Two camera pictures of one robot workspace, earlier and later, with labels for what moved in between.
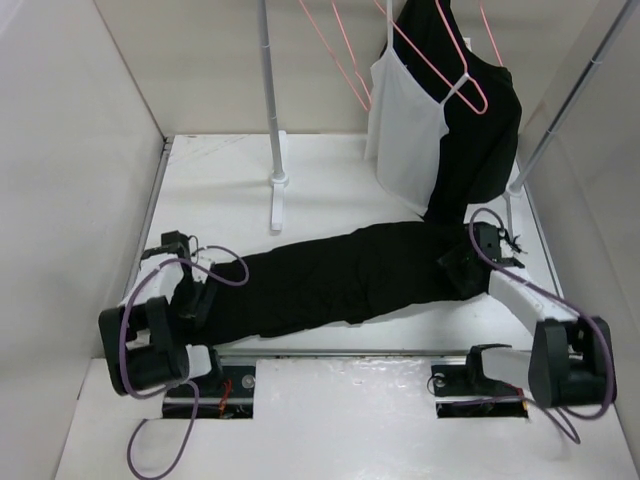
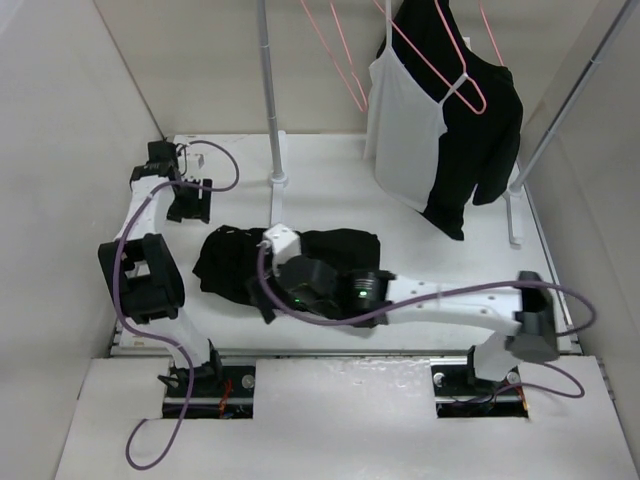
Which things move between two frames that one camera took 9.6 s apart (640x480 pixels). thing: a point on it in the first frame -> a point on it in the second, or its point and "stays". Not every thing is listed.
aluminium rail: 337,353 stays
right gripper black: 451,260 -> 269,315
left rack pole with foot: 279,178 stays
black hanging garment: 477,158 stays
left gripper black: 194,309 -> 197,207
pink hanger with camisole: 429,61 stays
